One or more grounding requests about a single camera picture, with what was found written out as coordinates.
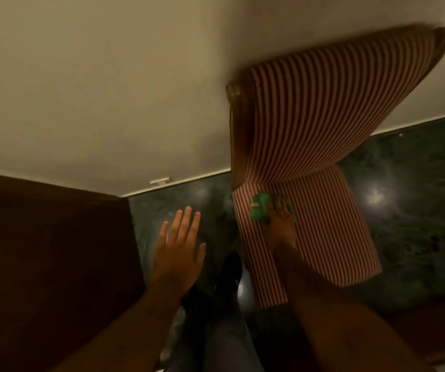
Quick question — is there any person's left hand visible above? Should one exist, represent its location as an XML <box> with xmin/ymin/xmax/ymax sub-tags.
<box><xmin>151</xmin><ymin>206</ymin><xmax>207</xmax><ymax>295</ymax></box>

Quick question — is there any person's right leg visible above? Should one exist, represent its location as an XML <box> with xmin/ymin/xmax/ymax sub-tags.
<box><xmin>203</xmin><ymin>302</ymin><xmax>266</xmax><ymax>372</ymax></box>

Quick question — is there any brown wooden furniture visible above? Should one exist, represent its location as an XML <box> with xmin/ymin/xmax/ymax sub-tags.
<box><xmin>385</xmin><ymin>282</ymin><xmax>445</xmax><ymax>365</ymax></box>

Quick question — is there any person's right hand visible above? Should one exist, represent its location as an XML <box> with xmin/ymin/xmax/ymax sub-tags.
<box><xmin>260</xmin><ymin>195</ymin><xmax>299</xmax><ymax>252</ymax></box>

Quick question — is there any person's leg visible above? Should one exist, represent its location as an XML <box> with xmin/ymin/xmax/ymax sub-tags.
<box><xmin>159</xmin><ymin>305</ymin><xmax>207</xmax><ymax>372</ymax></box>
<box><xmin>203</xmin><ymin>302</ymin><xmax>266</xmax><ymax>372</ymax></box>

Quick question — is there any person's right forearm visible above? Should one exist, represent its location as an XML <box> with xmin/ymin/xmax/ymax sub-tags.
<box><xmin>272</xmin><ymin>243</ymin><xmax>436</xmax><ymax>372</ymax></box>

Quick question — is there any person's left leg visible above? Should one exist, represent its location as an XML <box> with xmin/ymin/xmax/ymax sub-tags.
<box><xmin>159</xmin><ymin>305</ymin><xmax>207</xmax><ymax>372</ymax></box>

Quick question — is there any red white striped chair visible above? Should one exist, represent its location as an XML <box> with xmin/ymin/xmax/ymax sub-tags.
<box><xmin>225</xmin><ymin>26</ymin><xmax>445</xmax><ymax>309</ymax></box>

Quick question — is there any person's left forearm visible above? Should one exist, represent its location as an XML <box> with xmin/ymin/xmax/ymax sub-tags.
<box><xmin>51</xmin><ymin>278</ymin><xmax>186</xmax><ymax>372</ymax></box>

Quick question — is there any green cleaning cloth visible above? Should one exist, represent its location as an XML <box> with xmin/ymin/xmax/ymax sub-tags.
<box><xmin>248</xmin><ymin>192</ymin><xmax>297</xmax><ymax>223</ymax></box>

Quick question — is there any black shoe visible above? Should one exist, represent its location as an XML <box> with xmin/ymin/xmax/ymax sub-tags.
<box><xmin>216</xmin><ymin>251</ymin><xmax>243</xmax><ymax>297</ymax></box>
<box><xmin>182</xmin><ymin>282</ymin><xmax>214</xmax><ymax>320</ymax></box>

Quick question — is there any brown wooden door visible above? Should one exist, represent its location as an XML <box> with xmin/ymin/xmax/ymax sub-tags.
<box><xmin>0</xmin><ymin>170</ymin><xmax>147</xmax><ymax>372</ymax></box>

